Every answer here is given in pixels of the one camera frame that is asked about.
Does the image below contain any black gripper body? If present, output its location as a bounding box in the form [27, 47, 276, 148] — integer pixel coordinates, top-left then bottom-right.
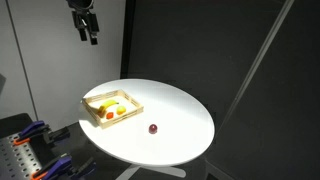
[71, 8, 100, 35]

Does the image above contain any dark red toy plum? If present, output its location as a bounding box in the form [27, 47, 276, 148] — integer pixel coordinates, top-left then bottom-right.
[148, 123, 159, 135]

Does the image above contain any wooden slatted tray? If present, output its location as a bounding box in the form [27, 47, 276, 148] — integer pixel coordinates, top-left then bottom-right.
[82, 88, 145, 130]

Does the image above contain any yellow toy banana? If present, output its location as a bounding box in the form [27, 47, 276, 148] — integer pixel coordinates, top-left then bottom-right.
[97, 99, 120, 118]

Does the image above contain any yellow toy lemon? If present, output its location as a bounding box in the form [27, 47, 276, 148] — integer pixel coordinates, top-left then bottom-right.
[116, 105, 127, 116]

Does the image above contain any purple and orange clamp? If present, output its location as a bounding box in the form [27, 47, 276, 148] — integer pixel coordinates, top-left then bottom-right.
[31, 153, 98, 180]
[13, 120, 71, 146]

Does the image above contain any perforated metal board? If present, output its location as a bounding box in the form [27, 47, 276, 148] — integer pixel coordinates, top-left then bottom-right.
[0, 133, 44, 180]

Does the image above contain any white table base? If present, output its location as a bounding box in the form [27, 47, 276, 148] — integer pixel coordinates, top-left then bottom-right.
[114, 163, 187, 180]

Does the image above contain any grey diagonal metal strip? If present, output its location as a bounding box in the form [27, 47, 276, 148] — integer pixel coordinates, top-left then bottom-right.
[216, 0, 296, 134]

